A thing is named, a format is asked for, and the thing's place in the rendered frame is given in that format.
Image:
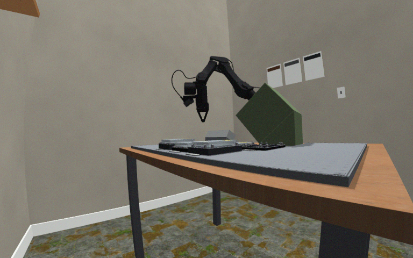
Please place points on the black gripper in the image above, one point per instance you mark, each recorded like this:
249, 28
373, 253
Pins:
203, 107

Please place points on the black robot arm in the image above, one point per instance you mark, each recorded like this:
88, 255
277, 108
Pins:
242, 90

